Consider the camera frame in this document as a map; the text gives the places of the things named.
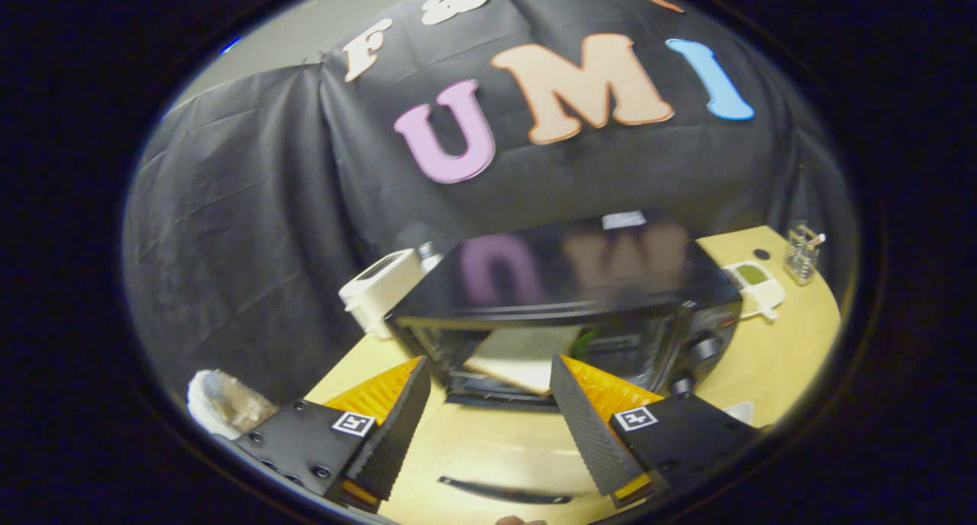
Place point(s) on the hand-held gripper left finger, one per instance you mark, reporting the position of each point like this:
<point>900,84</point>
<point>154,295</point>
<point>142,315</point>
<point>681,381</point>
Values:
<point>393,429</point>

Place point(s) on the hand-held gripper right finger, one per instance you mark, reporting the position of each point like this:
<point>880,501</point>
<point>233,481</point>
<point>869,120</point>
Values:
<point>588,429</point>

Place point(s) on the white bread slice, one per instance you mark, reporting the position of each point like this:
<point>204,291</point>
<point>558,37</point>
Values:
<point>519,357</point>

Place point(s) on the black toaster oven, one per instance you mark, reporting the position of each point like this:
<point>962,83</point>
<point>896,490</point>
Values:
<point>580,269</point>

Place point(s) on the white pop-up toaster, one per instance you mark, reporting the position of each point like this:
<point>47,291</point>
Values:
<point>378,288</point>

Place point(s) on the crumpled grey bag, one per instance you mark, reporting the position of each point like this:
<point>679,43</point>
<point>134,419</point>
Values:
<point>229,403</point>

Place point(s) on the white divided dish with beans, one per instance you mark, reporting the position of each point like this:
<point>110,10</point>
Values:
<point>752,281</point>

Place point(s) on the black backdrop cloth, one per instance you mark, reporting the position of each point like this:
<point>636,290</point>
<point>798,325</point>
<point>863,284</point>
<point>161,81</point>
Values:
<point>252,227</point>

